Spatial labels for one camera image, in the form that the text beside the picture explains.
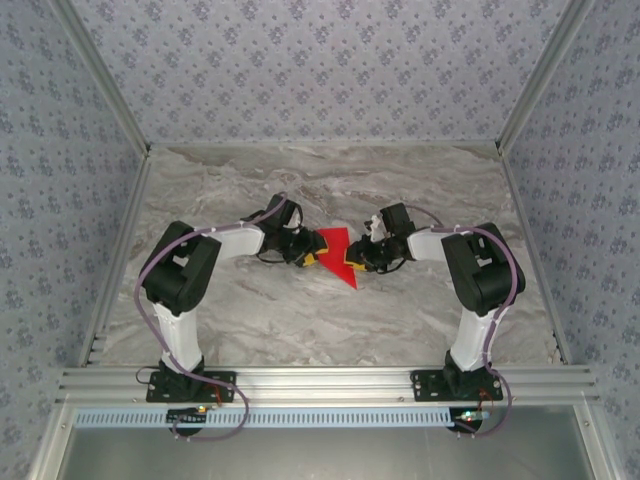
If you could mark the wide aluminium mounting rail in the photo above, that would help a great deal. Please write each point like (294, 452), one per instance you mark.
(325, 382)

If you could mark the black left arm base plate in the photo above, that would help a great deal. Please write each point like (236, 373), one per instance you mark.
(227, 392)

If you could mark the slanted aluminium frame post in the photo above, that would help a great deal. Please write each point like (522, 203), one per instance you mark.
(540, 75)
(105, 75)

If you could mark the small black electronics board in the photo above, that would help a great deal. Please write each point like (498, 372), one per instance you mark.
(467, 417)
(185, 416)

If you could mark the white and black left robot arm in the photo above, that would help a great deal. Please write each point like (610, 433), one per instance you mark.
(180, 335)

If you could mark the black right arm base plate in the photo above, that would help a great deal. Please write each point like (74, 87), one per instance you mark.
(422, 387)

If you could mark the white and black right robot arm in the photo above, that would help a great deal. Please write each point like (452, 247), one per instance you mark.
(470, 340)

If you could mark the aluminium table side rail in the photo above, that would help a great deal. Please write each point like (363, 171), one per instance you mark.
(119, 250)

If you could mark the red cloth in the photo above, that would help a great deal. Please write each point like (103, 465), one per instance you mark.
(336, 250)

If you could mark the thin aluminium table end rail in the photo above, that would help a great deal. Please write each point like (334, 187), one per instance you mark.
(325, 144)

